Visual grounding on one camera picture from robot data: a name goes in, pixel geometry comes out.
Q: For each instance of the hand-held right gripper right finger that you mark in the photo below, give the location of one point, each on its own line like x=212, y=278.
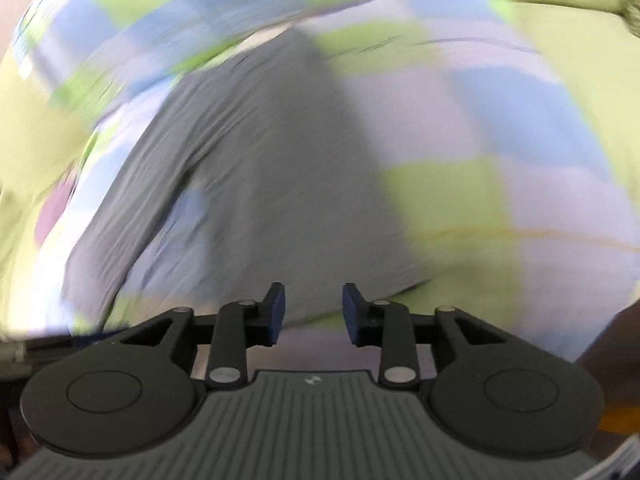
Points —
x=351, y=315

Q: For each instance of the orange brown object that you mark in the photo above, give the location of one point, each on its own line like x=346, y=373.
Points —
x=612, y=355

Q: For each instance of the grey knit garment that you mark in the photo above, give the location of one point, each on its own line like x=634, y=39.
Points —
x=280, y=170

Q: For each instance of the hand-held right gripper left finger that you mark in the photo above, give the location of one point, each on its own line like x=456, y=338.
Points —
x=278, y=312

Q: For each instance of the checkered bed sheet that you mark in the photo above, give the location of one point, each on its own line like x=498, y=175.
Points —
x=505, y=120

